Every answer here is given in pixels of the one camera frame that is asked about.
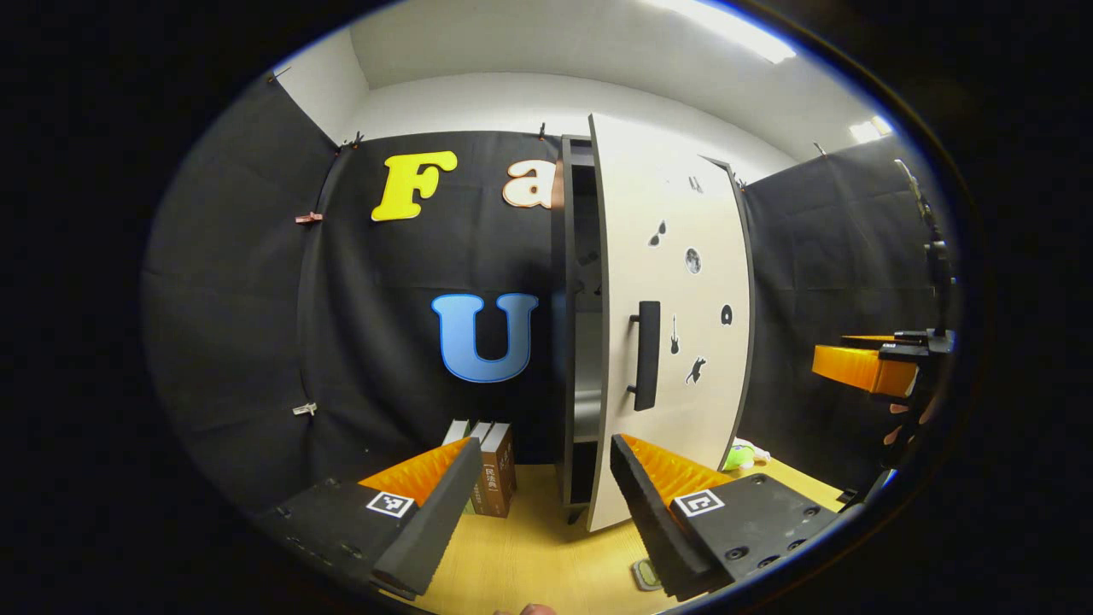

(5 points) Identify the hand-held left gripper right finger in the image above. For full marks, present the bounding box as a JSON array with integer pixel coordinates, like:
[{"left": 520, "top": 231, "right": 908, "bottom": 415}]
[{"left": 608, "top": 433, "right": 844, "bottom": 602}]

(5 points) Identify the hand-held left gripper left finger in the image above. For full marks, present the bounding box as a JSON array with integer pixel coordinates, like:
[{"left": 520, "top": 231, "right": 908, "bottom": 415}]
[{"left": 254, "top": 436, "right": 485, "bottom": 599}]

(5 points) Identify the beige cabinet door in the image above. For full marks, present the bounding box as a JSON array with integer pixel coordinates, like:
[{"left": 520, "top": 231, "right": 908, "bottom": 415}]
[{"left": 587, "top": 113, "right": 757, "bottom": 532}]

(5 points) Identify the dark grey cabinet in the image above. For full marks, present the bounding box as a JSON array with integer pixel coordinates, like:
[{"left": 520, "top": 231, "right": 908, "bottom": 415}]
[{"left": 551, "top": 134, "right": 757, "bottom": 526}]

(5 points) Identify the olive brown book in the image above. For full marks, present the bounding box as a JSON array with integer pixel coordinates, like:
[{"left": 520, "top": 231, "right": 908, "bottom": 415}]
[{"left": 464, "top": 420, "right": 496, "bottom": 515}]

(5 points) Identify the green white toy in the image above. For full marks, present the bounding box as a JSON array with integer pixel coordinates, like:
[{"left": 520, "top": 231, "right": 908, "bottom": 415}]
[{"left": 723, "top": 438, "right": 770, "bottom": 472}]

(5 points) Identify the black backdrop cloth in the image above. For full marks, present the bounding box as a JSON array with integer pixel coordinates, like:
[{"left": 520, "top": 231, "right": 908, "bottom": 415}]
[{"left": 141, "top": 73, "right": 961, "bottom": 513}]

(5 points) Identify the long ceiling light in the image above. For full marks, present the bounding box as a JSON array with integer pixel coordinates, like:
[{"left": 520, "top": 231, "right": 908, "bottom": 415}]
[{"left": 649, "top": 0, "right": 797, "bottom": 66}]

